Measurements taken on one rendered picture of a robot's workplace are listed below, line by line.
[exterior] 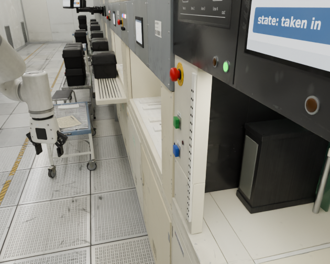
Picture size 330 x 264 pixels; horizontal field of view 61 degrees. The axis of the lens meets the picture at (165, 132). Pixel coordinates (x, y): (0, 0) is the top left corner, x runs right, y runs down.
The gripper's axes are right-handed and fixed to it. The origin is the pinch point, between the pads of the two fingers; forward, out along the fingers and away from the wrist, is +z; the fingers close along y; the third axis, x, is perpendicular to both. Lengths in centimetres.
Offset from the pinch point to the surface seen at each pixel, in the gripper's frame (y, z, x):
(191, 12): 56, -51, -16
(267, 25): 69, -50, -45
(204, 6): 59, -52, -23
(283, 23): 70, -50, -48
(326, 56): 74, -48, -55
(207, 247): 63, 14, -23
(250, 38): 67, -48, -41
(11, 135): -196, 101, 199
